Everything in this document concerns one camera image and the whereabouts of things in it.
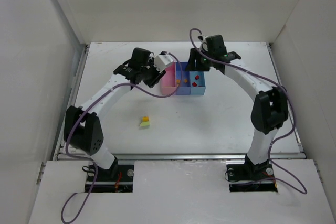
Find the dark blue container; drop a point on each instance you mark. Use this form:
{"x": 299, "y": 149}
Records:
{"x": 181, "y": 74}

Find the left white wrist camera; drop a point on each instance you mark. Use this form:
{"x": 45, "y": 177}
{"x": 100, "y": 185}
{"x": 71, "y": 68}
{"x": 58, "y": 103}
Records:
{"x": 162, "y": 61}

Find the pink container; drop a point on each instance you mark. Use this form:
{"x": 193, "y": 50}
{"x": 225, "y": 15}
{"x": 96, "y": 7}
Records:
{"x": 168, "y": 81}

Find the green orange lego piece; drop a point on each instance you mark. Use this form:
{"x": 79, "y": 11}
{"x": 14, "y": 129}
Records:
{"x": 145, "y": 121}

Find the aluminium rail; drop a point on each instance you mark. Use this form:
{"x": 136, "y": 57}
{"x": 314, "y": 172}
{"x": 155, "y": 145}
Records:
{"x": 202, "y": 157}

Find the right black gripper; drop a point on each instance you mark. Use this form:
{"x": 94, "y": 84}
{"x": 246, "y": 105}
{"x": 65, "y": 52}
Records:
{"x": 197, "y": 61}

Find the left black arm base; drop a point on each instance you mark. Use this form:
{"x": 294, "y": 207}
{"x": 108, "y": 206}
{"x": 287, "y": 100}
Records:
{"x": 121, "y": 181}

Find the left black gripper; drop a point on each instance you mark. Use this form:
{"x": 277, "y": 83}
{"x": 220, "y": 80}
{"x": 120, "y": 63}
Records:
{"x": 153, "y": 76}

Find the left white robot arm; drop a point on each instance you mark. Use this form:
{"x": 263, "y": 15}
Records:
{"x": 83, "y": 128}

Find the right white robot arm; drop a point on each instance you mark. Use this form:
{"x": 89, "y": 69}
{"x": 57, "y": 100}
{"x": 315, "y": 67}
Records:
{"x": 270, "y": 109}

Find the light blue container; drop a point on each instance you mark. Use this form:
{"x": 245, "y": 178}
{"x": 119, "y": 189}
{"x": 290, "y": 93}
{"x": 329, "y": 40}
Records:
{"x": 200, "y": 88}

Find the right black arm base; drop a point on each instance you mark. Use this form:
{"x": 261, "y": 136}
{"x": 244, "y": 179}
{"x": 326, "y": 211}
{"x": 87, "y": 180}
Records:
{"x": 249, "y": 179}

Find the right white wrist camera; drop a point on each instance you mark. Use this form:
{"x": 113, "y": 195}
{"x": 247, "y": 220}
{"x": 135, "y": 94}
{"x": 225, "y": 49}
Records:
{"x": 202, "y": 39}

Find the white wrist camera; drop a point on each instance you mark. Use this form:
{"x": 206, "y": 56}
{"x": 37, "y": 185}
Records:
{"x": 202, "y": 39}
{"x": 162, "y": 61}

